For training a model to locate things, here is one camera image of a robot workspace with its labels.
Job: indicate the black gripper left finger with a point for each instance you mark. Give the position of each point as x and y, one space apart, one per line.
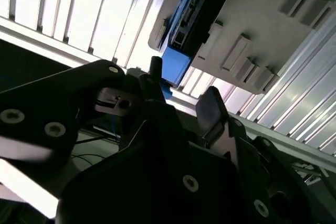
52 98

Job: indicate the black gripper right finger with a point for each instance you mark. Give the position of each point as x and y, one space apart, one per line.
246 161

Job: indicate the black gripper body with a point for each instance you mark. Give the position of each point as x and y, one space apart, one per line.
126 187

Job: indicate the hard disk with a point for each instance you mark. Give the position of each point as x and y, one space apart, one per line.
176 64

